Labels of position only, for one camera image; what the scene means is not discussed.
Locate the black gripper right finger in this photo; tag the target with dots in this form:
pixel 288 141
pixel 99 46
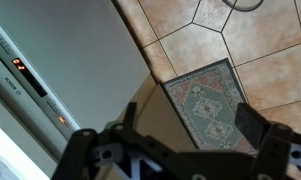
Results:
pixel 277 145

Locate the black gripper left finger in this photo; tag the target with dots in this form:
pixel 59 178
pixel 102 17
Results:
pixel 88 151

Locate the patterned floor rug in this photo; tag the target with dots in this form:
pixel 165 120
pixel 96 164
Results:
pixel 206 101

